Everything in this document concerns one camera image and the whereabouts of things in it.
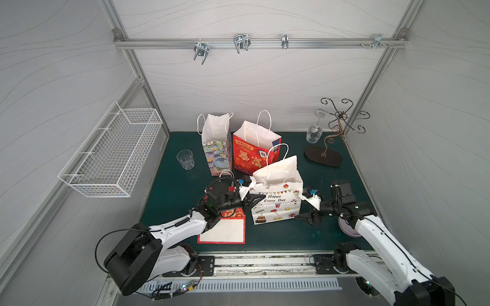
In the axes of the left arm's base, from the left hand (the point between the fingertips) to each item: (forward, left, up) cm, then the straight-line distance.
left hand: (264, 195), depth 73 cm
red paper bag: (-7, +14, -18) cm, 24 cm away
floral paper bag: (+21, +20, +7) cm, 31 cm away
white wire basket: (+6, +57, +13) cm, 59 cm away
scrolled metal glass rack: (+34, -35, -17) cm, 51 cm away
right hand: (0, -16, -8) cm, 18 cm away
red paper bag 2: (+20, +3, +8) cm, 21 cm away
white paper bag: (+1, -6, +8) cm, 9 cm away
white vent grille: (-28, +29, -17) cm, 44 cm away
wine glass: (+33, -26, +3) cm, 42 cm away
